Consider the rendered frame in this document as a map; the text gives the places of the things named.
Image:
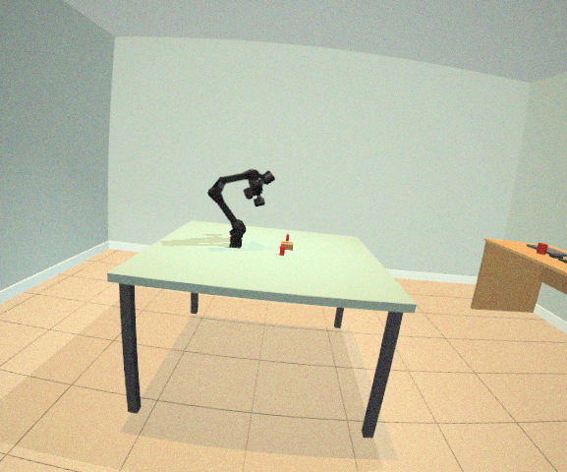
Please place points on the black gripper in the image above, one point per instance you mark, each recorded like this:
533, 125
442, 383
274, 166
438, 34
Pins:
259, 201

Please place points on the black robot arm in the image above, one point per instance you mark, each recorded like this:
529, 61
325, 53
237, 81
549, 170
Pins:
238, 227

